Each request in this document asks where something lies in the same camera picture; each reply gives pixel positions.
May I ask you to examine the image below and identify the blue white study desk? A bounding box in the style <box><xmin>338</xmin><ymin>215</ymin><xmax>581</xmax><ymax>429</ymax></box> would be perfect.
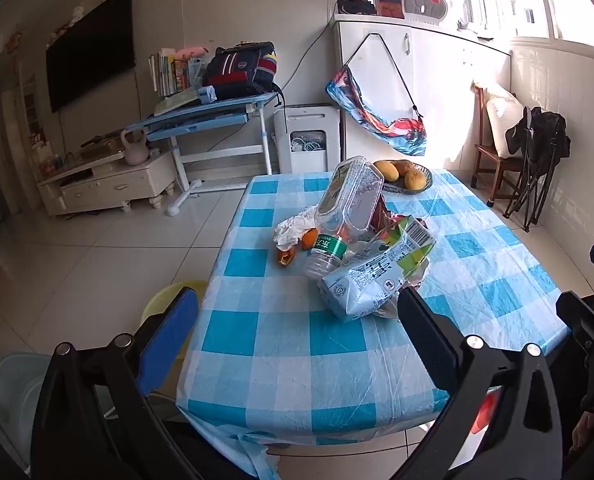
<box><xmin>126</xmin><ymin>92</ymin><xmax>278</xmax><ymax>216</ymax></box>

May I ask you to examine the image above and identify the pink kettlebell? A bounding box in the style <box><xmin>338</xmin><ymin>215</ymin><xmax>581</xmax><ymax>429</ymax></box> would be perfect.
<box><xmin>120</xmin><ymin>129</ymin><xmax>150</xmax><ymax>166</ymax></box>

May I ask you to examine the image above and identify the clear plastic container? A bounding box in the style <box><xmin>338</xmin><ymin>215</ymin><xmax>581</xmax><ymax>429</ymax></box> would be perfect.
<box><xmin>313</xmin><ymin>156</ymin><xmax>385</xmax><ymax>242</ymax></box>

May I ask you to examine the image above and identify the navy red backpack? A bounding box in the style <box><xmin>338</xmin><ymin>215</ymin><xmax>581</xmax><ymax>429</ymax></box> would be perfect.
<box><xmin>202</xmin><ymin>41</ymin><xmax>284</xmax><ymax>103</ymax></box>

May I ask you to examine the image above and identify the dark woven fruit plate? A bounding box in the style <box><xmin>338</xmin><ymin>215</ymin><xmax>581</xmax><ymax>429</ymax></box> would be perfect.
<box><xmin>377</xmin><ymin>162</ymin><xmax>434</xmax><ymax>194</ymax></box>

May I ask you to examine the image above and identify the black flat television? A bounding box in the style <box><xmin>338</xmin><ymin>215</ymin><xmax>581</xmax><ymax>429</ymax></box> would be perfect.
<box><xmin>46</xmin><ymin>0</ymin><xmax>137</xmax><ymax>113</ymax></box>

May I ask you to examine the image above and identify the red printed snack bag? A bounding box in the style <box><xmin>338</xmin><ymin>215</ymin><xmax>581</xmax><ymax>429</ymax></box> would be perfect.
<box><xmin>369</xmin><ymin>195</ymin><xmax>413</xmax><ymax>236</ymax></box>

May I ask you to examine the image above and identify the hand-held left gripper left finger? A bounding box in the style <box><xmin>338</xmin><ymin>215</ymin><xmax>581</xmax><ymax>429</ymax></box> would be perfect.
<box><xmin>30</xmin><ymin>286</ymin><xmax>213</xmax><ymax>480</ymax></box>

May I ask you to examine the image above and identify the black folding chair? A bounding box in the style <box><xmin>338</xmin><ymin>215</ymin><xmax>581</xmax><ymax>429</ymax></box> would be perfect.
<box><xmin>504</xmin><ymin>106</ymin><xmax>572</xmax><ymax>231</ymax></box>

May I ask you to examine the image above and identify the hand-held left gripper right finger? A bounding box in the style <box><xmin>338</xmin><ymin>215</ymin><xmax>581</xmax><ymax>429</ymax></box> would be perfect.
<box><xmin>389</xmin><ymin>286</ymin><xmax>565</xmax><ymax>480</ymax></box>

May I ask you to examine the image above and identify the blue white checked tablecloth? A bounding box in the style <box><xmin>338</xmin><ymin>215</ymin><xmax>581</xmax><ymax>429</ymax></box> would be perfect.
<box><xmin>175</xmin><ymin>169</ymin><xmax>572</xmax><ymax>480</ymax></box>

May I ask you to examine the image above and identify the cream television stand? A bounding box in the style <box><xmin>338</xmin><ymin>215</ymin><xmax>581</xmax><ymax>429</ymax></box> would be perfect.
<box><xmin>38</xmin><ymin>150</ymin><xmax>178</xmax><ymax>217</ymax></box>

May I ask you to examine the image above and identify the yellow plastic basin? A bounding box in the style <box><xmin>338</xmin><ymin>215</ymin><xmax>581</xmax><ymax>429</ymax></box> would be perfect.
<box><xmin>141</xmin><ymin>281</ymin><xmax>210</xmax><ymax>401</ymax></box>

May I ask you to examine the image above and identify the white tissue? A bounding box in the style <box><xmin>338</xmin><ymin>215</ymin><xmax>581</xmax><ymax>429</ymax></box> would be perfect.
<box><xmin>273</xmin><ymin>209</ymin><xmax>320</xmax><ymax>251</ymax></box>

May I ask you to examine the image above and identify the black bag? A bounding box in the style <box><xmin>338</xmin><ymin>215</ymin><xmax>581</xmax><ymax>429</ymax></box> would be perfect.
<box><xmin>337</xmin><ymin>0</ymin><xmax>377</xmax><ymax>16</ymax></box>

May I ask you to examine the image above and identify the white pillow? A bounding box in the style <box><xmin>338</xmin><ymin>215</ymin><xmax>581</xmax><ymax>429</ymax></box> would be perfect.
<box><xmin>484</xmin><ymin>82</ymin><xmax>528</xmax><ymax>158</ymax></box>

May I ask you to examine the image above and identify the white blue desk fan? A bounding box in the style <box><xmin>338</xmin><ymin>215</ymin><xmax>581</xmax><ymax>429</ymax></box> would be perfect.
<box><xmin>402</xmin><ymin>0</ymin><xmax>448</xmax><ymax>23</ymax></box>

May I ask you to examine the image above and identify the green booklet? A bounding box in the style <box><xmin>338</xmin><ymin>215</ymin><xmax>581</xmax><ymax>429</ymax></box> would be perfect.
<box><xmin>154</xmin><ymin>89</ymin><xmax>200</xmax><ymax>116</ymax></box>

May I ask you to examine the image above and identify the printed drawstring bag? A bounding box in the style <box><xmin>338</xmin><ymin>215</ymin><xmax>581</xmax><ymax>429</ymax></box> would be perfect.
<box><xmin>325</xmin><ymin>32</ymin><xmax>428</xmax><ymax>157</ymax></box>

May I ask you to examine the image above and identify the pale blue plastic stool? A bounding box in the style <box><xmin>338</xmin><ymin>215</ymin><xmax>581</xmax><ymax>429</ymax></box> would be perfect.
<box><xmin>0</xmin><ymin>352</ymin><xmax>115</xmax><ymax>453</ymax></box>

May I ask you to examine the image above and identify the blue white snack bag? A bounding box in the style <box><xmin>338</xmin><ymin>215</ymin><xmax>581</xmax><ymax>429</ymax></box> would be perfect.
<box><xmin>318</xmin><ymin>252</ymin><xmax>415</xmax><ymax>323</ymax></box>

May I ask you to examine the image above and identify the wooden chair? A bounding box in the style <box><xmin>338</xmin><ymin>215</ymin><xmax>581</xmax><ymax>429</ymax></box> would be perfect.
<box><xmin>472</xmin><ymin>82</ymin><xmax>528</xmax><ymax>206</ymax></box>

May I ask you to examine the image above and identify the white air purifier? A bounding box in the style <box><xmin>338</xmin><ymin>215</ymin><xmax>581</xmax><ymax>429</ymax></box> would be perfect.
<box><xmin>273</xmin><ymin>103</ymin><xmax>341</xmax><ymax>173</ymax></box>

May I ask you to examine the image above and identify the row of books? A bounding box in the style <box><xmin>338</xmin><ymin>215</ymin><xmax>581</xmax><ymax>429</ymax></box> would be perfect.
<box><xmin>148</xmin><ymin>49</ymin><xmax>208</xmax><ymax>98</ymax></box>

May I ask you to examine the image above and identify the white cabinet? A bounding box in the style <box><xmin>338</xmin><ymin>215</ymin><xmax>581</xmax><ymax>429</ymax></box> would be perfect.
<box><xmin>334</xmin><ymin>12</ymin><xmax>512</xmax><ymax>171</ymax></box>

